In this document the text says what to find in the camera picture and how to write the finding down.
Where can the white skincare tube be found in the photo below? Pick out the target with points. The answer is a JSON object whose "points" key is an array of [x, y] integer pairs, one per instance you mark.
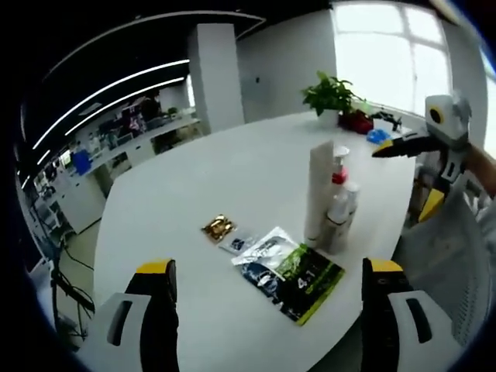
{"points": [[318, 186]]}

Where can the clear skincare sachet blue square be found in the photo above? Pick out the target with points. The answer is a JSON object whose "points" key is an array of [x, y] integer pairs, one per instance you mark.
{"points": [[237, 243]]}

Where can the white plant pot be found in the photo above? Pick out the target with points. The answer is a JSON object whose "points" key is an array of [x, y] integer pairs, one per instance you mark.
{"points": [[328, 119]]}

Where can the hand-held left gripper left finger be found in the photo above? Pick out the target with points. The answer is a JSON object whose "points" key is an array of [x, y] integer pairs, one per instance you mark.
{"points": [[151, 321]]}

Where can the small black clip stand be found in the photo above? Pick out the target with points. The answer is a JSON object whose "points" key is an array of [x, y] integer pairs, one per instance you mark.
{"points": [[389, 120]]}

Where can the blue tissue pack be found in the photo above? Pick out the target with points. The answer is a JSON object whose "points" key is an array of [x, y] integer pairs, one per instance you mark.
{"points": [[379, 136]]}

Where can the green leafy plant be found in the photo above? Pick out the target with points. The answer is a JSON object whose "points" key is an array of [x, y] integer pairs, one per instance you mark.
{"points": [[333, 93]]}

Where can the bright window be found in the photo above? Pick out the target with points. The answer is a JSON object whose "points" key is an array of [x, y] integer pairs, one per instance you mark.
{"points": [[387, 58]]}

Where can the blue storage bin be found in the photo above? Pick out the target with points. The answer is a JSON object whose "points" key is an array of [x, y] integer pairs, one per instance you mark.
{"points": [[81, 162]]}

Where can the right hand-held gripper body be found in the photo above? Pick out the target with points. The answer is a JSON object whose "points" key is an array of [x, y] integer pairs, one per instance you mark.
{"points": [[453, 124]]}

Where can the skincare pump bottle red collar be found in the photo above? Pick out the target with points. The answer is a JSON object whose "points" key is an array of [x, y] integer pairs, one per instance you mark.
{"points": [[338, 178]]}

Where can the green black skincare sachet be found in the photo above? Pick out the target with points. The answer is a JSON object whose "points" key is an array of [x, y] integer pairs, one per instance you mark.
{"points": [[314, 283]]}

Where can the silver green black pouch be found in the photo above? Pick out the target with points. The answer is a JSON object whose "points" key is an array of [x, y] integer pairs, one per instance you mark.
{"points": [[259, 267]]}

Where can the white mesh chair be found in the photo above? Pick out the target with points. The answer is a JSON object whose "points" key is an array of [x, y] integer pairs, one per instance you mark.
{"points": [[445, 271]]}

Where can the long ceiling light strip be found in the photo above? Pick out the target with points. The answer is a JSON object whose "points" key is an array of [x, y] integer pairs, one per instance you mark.
{"points": [[116, 87], [128, 98]]}

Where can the gold foil skincare sachet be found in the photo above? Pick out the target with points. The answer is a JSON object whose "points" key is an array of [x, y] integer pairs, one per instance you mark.
{"points": [[219, 228]]}

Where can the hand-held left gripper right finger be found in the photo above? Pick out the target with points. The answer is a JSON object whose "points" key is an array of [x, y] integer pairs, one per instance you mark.
{"points": [[381, 321]]}

